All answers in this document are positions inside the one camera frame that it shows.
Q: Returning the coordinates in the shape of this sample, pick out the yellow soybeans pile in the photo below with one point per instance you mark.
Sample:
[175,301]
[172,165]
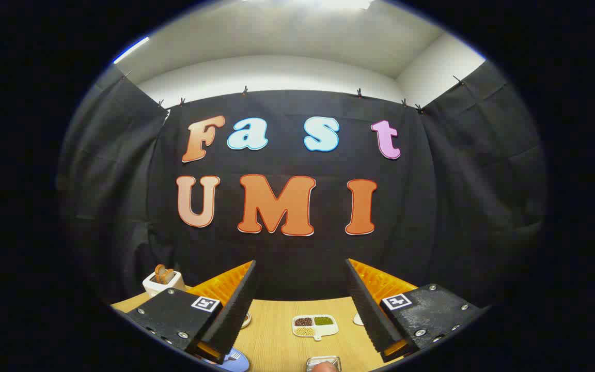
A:
[305,331]

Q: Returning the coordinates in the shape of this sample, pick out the white compartment tray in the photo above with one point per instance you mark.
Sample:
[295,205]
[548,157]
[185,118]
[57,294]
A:
[328,329]

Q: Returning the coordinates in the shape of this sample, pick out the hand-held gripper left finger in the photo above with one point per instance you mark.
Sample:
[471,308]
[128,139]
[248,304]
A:
[238,305]

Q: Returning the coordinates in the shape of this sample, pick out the oval grey food plate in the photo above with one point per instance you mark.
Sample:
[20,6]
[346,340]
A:
[246,320]

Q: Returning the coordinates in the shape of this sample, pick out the green beans pile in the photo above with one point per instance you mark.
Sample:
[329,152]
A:
[323,320]

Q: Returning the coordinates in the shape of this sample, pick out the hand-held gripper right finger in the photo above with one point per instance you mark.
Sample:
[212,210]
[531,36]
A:
[367,305]

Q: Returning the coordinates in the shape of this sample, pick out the blue round plate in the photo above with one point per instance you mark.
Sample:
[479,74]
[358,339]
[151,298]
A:
[238,364]

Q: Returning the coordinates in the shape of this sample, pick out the white square dish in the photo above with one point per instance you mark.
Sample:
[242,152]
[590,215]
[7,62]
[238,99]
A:
[358,319]

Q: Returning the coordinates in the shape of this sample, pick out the brown toast slice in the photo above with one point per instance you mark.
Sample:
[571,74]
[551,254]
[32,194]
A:
[162,274]

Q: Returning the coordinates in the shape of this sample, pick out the dark brown beans pile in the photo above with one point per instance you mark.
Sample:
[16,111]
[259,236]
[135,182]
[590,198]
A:
[303,321]

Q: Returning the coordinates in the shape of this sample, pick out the white toaster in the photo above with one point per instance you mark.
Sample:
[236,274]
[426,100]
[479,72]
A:
[166,288]

